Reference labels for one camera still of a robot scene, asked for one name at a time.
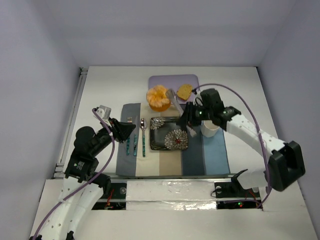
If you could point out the lilac plastic tray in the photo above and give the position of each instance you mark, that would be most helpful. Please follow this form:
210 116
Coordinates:
173 81

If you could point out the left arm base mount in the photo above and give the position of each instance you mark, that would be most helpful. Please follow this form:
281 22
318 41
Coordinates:
114 198

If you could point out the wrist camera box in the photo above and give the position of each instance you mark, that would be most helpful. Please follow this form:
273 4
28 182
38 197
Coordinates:
197 96
103 112

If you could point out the striped cloth placemat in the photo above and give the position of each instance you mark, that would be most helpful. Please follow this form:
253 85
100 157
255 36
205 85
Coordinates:
204 155

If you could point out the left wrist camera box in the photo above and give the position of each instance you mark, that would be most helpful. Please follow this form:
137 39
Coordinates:
103 112

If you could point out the knife with teal handle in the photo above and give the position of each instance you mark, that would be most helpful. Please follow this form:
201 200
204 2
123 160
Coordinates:
135 137

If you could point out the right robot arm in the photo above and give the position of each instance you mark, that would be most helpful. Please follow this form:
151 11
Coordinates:
283 161

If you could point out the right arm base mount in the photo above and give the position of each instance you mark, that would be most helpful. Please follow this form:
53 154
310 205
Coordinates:
231 196

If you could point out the white mug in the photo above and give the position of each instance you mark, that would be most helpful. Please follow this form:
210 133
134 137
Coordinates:
208 129

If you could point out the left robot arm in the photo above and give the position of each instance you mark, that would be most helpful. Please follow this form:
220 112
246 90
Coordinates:
82 185

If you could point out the orange frosted round cake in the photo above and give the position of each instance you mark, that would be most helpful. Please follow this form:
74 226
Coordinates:
157 99

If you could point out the fork with teal handle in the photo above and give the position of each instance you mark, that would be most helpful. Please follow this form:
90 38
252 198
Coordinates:
129 120

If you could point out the aluminium rail frame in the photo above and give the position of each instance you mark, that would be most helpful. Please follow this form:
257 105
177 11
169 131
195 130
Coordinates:
59 166

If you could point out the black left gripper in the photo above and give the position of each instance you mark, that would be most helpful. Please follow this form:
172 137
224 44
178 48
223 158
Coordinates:
116 128

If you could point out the yellow bread slice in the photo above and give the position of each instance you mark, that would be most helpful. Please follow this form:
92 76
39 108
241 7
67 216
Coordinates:
184 91

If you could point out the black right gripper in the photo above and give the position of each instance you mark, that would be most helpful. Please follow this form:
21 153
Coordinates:
189 115

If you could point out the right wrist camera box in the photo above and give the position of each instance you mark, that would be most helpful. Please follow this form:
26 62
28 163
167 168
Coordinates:
197 96

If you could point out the spoon with teal handle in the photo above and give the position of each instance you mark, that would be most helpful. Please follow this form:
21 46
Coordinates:
143 127

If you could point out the black floral square plate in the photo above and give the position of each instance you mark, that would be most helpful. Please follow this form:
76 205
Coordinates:
166 135

